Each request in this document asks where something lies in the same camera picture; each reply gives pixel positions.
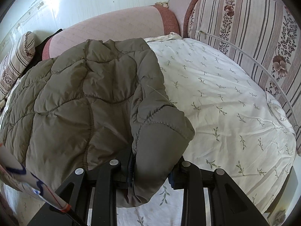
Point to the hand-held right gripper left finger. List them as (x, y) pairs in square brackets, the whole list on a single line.
[(130, 171)]

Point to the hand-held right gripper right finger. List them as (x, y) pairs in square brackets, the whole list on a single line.
[(172, 181)]

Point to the olive quilted jacket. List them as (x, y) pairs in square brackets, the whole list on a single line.
[(82, 98)]

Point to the white leaf print bed sheet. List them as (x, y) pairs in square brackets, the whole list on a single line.
[(223, 98)]

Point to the thin white rod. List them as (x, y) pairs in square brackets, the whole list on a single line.
[(258, 66)]

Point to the small striped floral cushion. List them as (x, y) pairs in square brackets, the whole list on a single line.
[(18, 58)]

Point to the cream crumpled cloth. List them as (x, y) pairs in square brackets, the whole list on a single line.
[(162, 4)]

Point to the large striped floral cushion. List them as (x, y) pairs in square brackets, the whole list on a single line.
[(247, 28)]

